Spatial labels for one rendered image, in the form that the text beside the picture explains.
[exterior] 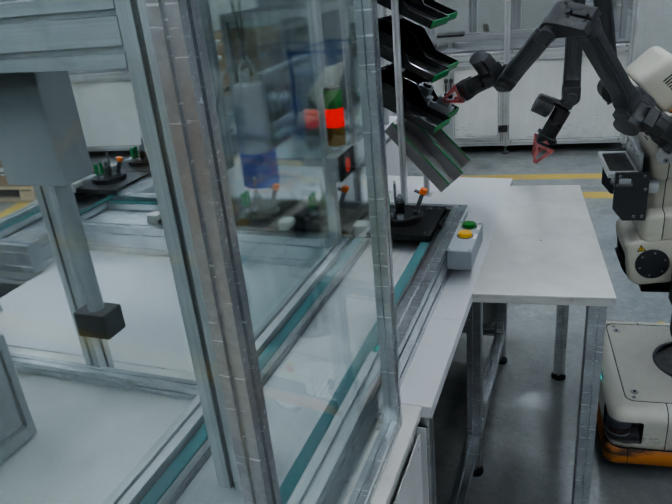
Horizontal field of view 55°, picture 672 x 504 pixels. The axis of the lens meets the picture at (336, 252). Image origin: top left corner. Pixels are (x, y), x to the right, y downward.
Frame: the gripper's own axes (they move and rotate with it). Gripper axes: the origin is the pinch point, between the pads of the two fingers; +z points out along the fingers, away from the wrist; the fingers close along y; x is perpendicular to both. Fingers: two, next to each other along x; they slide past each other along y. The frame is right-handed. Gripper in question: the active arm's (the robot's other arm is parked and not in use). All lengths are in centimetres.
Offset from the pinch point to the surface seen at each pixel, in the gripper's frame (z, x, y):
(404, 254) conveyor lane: 9, 32, 57
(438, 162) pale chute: 8.9, 18.0, 9.0
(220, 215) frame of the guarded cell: -46, -11, 172
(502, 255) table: -10, 47, 38
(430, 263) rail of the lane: -4, 33, 68
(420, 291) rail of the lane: -7, 34, 84
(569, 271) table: -29, 56, 43
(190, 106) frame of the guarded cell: -49, -21, 172
